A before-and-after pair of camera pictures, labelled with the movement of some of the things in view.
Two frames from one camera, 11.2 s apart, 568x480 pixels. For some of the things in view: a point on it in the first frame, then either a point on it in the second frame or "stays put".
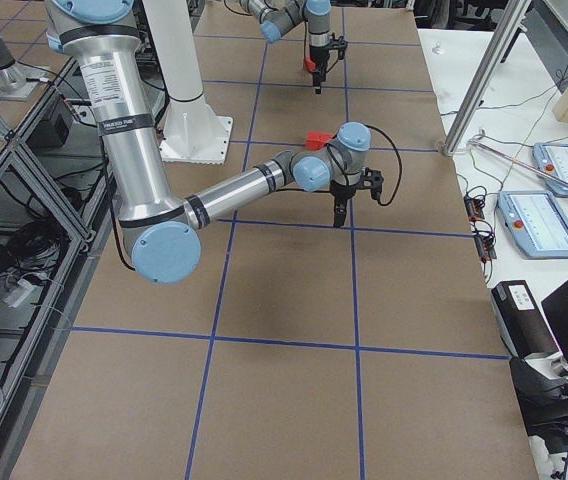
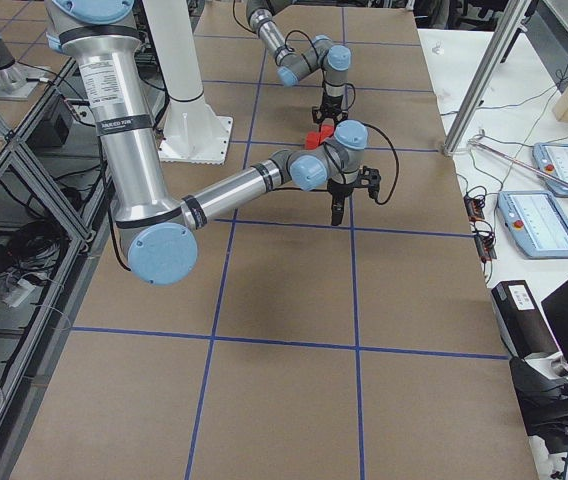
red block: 318,137 to 326,131
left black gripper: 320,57 to 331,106
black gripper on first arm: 373,180 stays put
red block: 315,141 stays put
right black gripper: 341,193 stays put
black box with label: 522,325 stays put
